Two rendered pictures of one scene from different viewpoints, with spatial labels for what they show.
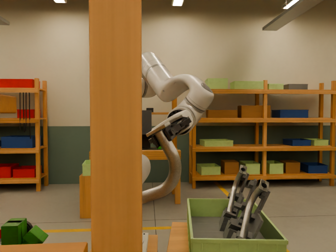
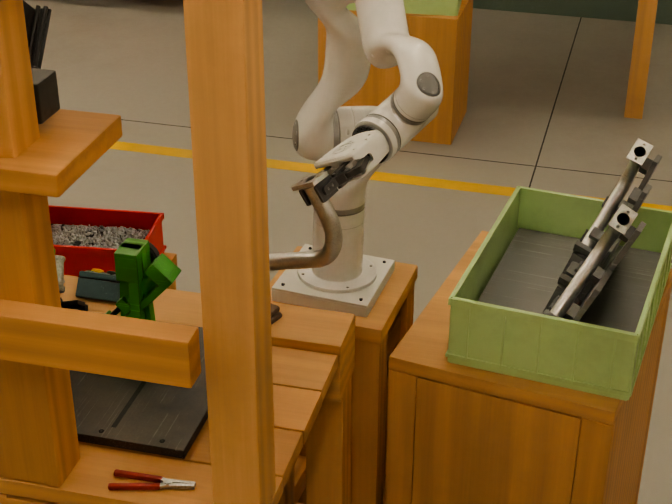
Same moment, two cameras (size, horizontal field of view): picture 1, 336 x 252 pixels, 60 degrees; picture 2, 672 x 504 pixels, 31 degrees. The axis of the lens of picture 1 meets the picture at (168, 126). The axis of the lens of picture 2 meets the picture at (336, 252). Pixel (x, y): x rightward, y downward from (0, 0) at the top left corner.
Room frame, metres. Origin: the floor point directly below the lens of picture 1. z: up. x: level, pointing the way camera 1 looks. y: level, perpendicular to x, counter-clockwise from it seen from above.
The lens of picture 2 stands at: (-0.98, -0.61, 2.32)
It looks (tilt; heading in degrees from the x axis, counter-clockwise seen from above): 29 degrees down; 19
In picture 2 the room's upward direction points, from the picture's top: straight up
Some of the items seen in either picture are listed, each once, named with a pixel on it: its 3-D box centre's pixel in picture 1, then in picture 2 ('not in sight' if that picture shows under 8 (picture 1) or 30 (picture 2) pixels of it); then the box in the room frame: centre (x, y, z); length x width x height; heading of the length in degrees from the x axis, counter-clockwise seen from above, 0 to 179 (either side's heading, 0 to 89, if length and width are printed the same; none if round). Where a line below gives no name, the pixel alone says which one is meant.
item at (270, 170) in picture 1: (260, 132); not in sight; (6.17, -1.97, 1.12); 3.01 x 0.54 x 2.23; 94
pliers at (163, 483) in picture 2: not in sight; (152, 482); (0.54, 0.27, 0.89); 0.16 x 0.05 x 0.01; 103
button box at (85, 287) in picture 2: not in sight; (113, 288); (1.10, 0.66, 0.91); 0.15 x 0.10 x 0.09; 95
